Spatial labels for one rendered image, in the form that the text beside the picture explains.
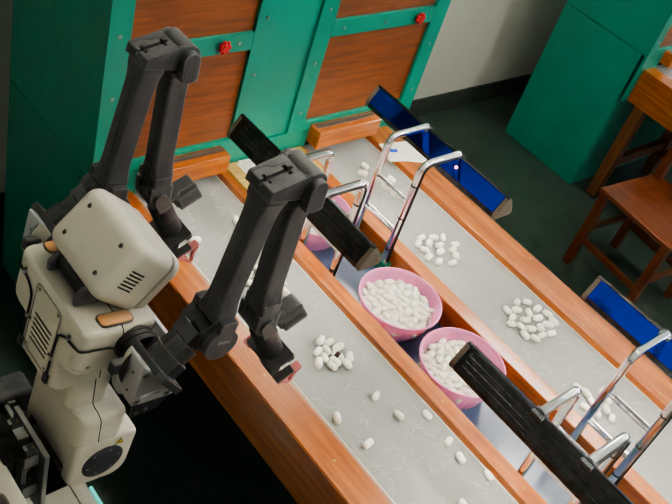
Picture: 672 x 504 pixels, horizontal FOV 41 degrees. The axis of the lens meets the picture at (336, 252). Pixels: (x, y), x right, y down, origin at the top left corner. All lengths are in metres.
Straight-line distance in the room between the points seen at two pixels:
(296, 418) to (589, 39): 3.17
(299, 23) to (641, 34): 2.36
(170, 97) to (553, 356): 1.49
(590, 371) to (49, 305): 1.69
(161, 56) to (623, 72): 3.37
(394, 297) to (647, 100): 2.43
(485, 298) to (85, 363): 1.50
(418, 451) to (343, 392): 0.25
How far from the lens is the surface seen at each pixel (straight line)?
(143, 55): 1.84
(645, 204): 4.38
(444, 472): 2.39
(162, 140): 2.00
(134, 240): 1.73
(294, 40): 2.88
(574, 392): 2.20
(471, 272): 2.99
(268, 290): 1.79
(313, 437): 2.29
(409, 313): 2.74
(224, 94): 2.83
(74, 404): 2.04
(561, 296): 3.04
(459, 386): 2.60
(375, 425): 2.41
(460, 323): 2.78
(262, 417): 2.37
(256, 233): 1.62
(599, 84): 4.95
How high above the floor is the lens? 2.54
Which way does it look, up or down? 39 degrees down
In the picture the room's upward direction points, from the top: 20 degrees clockwise
